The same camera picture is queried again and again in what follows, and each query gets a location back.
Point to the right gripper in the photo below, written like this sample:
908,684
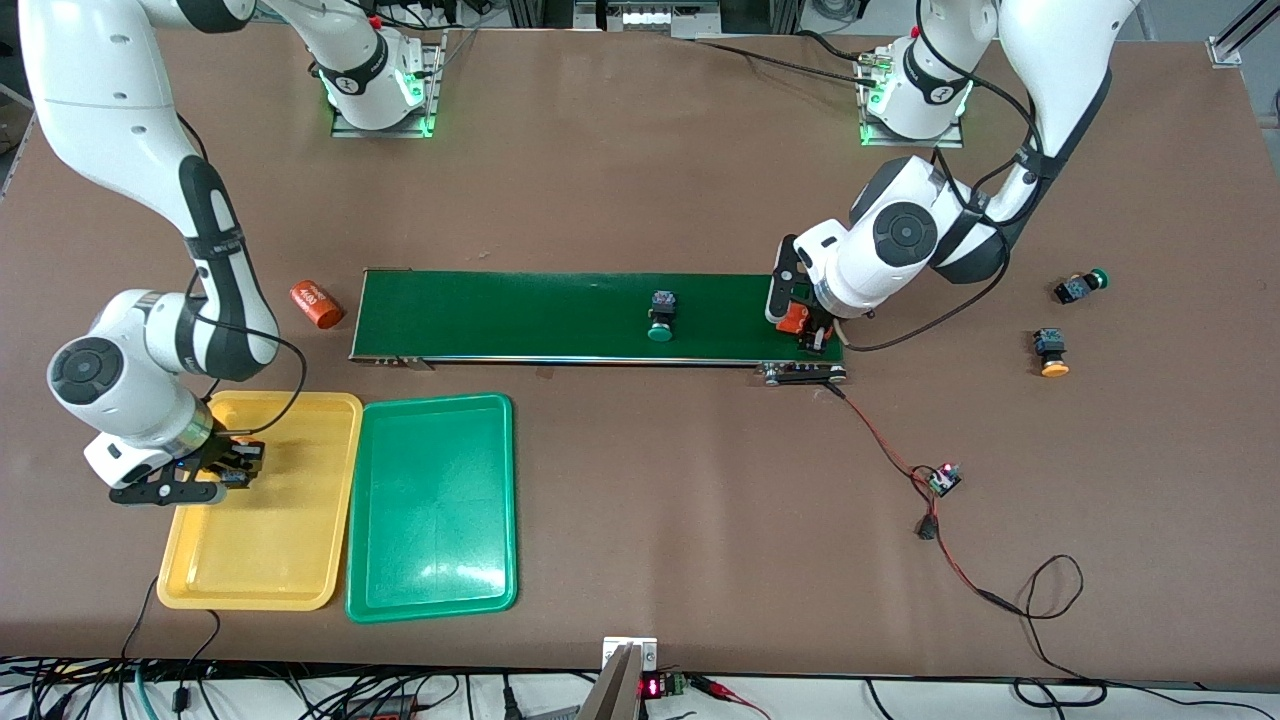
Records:
228,455

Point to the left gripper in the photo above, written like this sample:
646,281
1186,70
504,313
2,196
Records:
822,326

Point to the yellow push button switch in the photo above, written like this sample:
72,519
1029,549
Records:
1050,345
236,480

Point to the orange cylinder white 4680 print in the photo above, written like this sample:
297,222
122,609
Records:
793,320
316,305

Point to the green push button switch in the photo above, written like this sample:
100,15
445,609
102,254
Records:
660,332
1075,290

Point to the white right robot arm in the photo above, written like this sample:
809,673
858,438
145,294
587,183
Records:
110,100

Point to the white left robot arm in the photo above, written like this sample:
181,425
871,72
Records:
905,235

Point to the yellow plastic tray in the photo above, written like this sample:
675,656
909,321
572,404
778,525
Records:
290,530

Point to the black motor controller board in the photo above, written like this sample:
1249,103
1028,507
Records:
943,481

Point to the green plastic tray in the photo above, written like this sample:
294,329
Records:
430,510

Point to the green conveyor belt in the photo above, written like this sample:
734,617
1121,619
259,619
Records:
520,315

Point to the white lit device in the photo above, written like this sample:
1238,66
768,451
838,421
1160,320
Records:
650,15

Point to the red alligator clip lead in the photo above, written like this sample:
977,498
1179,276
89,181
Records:
715,688

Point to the red digit display module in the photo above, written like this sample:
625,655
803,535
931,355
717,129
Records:
652,687

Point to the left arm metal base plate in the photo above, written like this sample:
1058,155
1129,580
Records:
945,140

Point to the silver metal table bracket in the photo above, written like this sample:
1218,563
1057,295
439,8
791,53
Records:
645,655

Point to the grey camera stand pole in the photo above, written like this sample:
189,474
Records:
610,695

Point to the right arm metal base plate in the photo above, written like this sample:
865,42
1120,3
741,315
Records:
432,80

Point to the aluminium profile bracket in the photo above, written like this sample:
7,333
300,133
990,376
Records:
1228,50

